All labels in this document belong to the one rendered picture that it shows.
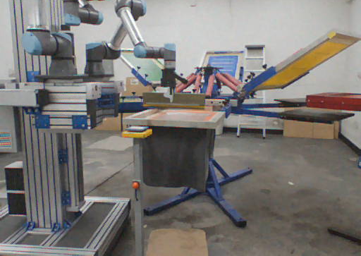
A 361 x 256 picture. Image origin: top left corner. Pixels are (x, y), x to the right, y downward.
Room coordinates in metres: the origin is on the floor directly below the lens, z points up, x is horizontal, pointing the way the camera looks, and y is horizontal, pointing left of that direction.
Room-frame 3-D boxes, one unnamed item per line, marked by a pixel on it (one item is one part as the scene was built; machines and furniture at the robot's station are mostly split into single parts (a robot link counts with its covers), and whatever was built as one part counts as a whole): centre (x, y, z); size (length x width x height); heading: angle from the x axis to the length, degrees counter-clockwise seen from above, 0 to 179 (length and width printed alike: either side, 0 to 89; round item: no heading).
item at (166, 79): (1.99, 0.08, 1.24); 0.09 x 0.08 x 0.12; 75
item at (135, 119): (2.23, -0.02, 0.97); 0.79 x 0.58 x 0.04; 165
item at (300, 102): (3.43, -0.93, 0.91); 1.34 x 0.40 x 0.08; 105
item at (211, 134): (2.12, -0.20, 0.74); 0.46 x 0.04 x 0.42; 165
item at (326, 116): (2.78, -0.76, 0.91); 1.34 x 0.40 x 0.08; 45
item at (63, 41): (1.83, 0.69, 1.42); 0.13 x 0.12 x 0.14; 148
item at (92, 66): (2.33, 0.63, 1.31); 0.15 x 0.15 x 0.10
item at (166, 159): (1.95, 0.06, 0.74); 0.45 x 0.03 x 0.43; 75
